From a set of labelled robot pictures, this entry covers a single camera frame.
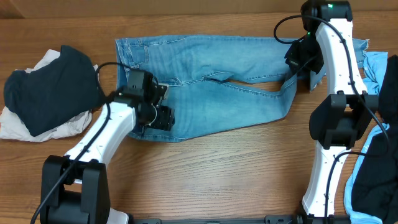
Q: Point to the light blue shirt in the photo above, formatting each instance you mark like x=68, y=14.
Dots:
x=374, y=65

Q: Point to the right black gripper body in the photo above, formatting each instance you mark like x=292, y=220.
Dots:
x=307, y=55

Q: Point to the black garment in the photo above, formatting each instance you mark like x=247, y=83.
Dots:
x=374, y=189

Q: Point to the dark navy folded shirt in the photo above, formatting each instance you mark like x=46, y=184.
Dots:
x=52, y=95

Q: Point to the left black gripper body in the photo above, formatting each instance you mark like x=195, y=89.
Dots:
x=157, y=116

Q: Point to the white crumpled cloth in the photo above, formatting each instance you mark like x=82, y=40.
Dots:
x=13, y=128

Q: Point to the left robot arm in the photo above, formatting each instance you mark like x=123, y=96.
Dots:
x=75, y=186

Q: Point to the light blue denim jeans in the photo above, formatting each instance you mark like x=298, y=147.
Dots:
x=216, y=82

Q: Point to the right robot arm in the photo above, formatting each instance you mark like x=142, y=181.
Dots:
x=344, y=115

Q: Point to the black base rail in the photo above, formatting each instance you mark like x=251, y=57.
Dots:
x=268, y=219

